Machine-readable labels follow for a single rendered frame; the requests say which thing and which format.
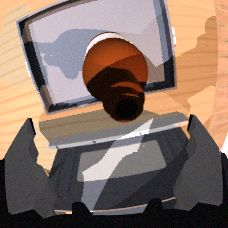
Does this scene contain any dark brown bottle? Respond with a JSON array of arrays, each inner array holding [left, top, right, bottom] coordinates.
[[82, 32, 148, 122]]

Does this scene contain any grey rectangular tray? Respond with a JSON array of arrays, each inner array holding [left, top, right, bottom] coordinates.
[[16, 0, 177, 115]]

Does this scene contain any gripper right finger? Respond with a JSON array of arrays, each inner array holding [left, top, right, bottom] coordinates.
[[173, 114, 228, 228]]

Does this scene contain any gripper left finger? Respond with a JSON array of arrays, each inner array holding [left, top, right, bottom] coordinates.
[[0, 118, 57, 228]]

